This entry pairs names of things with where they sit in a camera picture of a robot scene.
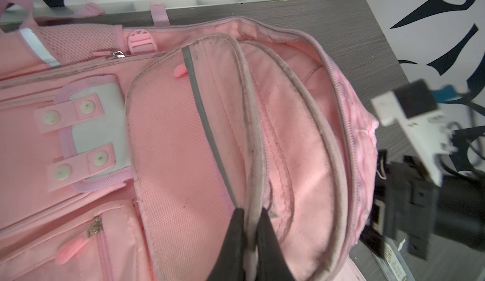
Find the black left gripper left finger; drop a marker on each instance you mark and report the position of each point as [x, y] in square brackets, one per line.
[229, 264]

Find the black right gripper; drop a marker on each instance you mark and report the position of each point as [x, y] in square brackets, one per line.
[406, 200]

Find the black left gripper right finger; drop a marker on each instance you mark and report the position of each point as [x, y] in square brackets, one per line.
[271, 261]

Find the navy blue notebook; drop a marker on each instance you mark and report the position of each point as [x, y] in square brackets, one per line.
[392, 263]

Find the pink student backpack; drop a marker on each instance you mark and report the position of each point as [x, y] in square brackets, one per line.
[125, 151]

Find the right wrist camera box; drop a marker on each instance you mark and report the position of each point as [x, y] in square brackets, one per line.
[414, 108]

